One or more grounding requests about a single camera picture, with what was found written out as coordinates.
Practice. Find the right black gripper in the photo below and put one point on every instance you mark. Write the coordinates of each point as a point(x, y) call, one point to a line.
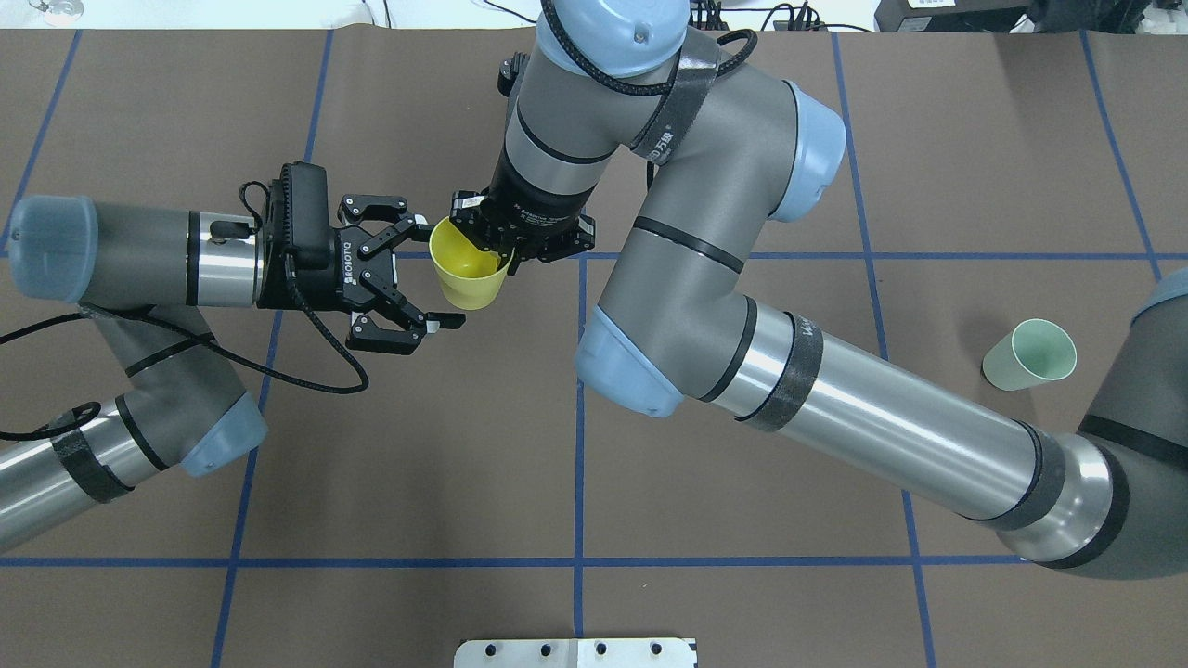
point(541, 200)

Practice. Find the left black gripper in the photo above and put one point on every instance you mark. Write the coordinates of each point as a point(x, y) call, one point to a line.
point(313, 282)

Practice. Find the yellow plastic cup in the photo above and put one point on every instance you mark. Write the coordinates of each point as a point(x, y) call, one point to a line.
point(469, 279)

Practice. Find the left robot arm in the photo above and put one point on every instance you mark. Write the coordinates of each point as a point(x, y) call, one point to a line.
point(137, 279)

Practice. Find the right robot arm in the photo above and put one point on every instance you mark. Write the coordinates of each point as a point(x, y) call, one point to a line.
point(736, 148)

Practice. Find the green plastic cup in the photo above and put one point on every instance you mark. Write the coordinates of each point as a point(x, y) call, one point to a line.
point(1035, 352)

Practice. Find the clear tape roll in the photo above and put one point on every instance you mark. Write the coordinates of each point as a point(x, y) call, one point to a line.
point(59, 13)

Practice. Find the small black box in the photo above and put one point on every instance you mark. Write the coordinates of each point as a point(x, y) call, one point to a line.
point(949, 16)

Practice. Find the brown paper table mat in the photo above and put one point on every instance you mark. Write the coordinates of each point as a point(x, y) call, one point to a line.
point(476, 491)

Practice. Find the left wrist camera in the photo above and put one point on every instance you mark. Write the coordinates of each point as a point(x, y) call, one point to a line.
point(298, 222)

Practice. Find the white camera stand pedestal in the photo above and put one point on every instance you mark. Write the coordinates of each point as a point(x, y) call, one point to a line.
point(578, 652)

